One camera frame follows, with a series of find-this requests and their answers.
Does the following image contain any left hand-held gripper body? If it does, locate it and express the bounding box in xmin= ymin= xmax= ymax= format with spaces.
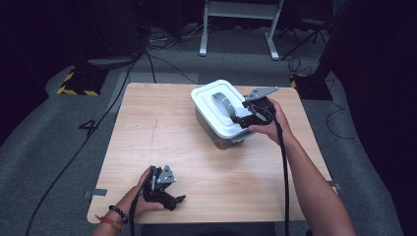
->
xmin=143 ymin=164 xmax=176 ymax=204

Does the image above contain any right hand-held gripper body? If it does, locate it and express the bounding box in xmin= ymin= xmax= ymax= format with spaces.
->
xmin=241 ymin=86 xmax=280 ymax=127

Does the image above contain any transparent grey storage box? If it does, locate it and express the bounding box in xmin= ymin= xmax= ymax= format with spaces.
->
xmin=195 ymin=109 xmax=255 ymax=150

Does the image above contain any white lid with grey handle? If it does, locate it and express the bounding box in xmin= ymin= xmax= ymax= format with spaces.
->
xmin=190 ymin=79 xmax=255 ymax=141

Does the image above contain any person's right hand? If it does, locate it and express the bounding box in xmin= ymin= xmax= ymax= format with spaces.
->
xmin=248 ymin=98 xmax=294 ymax=147

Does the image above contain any person's left hand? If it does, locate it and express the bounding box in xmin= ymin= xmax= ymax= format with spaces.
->
xmin=117 ymin=165 xmax=165 ymax=219

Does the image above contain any black yellow striped stand base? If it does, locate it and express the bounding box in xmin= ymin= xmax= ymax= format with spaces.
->
xmin=289 ymin=73 xmax=334 ymax=101
xmin=56 ymin=66 xmax=109 ymax=97

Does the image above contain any black tripod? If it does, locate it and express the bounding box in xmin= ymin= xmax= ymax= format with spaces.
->
xmin=280 ymin=18 xmax=328 ymax=61

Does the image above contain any grey round stand base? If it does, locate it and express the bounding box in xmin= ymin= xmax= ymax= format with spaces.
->
xmin=87 ymin=56 xmax=136 ymax=71

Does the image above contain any left hand-held gripper black cable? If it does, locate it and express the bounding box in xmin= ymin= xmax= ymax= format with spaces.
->
xmin=129 ymin=176 xmax=146 ymax=236

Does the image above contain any hand-held gripper black cable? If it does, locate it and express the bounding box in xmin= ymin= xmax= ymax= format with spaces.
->
xmin=273 ymin=119 xmax=291 ymax=236
xmin=129 ymin=176 xmax=146 ymax=236

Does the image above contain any black bead bracelet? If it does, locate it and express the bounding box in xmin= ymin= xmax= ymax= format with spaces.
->
xmin=108 ymin=205 xmax=129 ymax=225

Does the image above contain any coiled black floor cable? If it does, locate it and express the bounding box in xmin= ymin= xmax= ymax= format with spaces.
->
xmin=287 ymin=56 xmax=313 ymax=76

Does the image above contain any red orange bead bracelet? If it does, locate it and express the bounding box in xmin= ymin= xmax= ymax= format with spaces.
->
xmin=94 ymin=214 xmax=124 ymax=233

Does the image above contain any curved black floor cable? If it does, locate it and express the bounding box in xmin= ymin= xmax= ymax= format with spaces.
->
xmin=325 ymin=99 xmax=356 ymax=141

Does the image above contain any right hand-held gripper black cable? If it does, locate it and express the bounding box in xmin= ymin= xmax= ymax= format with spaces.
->
xmin=273 ymin=119 xmax=291 ymax=236

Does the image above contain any thin black floor cable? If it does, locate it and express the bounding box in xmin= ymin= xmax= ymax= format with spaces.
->
xmin=144 ymin=48 xmax=200 ymax=86

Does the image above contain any white desk frame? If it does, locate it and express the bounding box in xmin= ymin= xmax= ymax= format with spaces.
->
xmin=199 ymin=0 xmax=285 ymax=62

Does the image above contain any long black floor cable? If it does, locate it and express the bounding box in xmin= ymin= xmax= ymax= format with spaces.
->
xmin=25 ymin=57 xmax=139 ymax=236

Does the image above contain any bundle of floor cables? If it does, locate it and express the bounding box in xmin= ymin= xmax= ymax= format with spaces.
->
xmin=147 ymin=26 xmax=205 ymax=50

